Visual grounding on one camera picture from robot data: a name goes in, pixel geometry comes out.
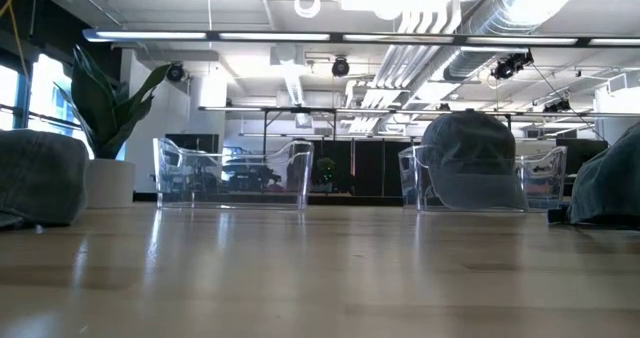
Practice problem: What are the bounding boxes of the grey baseball cap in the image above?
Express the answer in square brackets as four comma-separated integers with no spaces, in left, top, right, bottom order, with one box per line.
[421,109,529,212]
[0,129,90,229]

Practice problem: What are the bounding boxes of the dark green baseball cap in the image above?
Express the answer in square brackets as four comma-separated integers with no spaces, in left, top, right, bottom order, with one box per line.
[567,122,640,228]

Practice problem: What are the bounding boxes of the small background plant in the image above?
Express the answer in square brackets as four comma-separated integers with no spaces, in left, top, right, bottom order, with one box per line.
[314,156,337,189]

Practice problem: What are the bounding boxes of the black computer monitor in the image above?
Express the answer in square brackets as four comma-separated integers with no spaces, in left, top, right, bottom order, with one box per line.
[555,137,610,175]
[164,133,220,154]

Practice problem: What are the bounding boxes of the white ceiling pipes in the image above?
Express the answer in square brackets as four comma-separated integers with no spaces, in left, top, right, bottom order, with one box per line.
[344,7,464,134]

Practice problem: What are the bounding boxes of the clear plastic bin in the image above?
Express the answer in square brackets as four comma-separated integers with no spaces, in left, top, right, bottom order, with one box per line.
[398,144,569,213]
[152,137,315,211]

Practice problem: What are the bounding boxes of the white plant pot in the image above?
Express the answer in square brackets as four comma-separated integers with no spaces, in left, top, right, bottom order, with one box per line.
[84,157,136,209]

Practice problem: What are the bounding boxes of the long ceiling light bar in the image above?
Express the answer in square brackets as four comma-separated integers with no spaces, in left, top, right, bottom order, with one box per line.
[82,27,640,48]

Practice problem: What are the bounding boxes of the green leafy plant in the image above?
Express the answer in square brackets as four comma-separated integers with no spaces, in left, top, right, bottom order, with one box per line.
[53,45,171,160]

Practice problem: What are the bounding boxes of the white room column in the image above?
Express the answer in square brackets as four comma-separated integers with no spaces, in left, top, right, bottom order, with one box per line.
[593,85,640,147]

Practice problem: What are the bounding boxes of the black background workstation frame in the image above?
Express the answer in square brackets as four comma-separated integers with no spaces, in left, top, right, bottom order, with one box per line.
[198,105,514,199]

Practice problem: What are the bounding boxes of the white ring lamp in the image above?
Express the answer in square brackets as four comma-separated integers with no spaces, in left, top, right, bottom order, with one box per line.
[293,0,322,20]

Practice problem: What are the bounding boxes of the black ceiling camera mount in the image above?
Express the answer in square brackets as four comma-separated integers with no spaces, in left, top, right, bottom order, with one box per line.
[490,50,535,82]
[542,99,572,114]

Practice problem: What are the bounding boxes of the silver ventilation duct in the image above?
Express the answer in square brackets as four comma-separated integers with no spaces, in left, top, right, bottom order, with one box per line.
[442,0,584,82]

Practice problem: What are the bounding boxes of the yellow hanging cable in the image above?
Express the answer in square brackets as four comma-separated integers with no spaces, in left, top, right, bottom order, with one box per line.
[0,0,31,79]

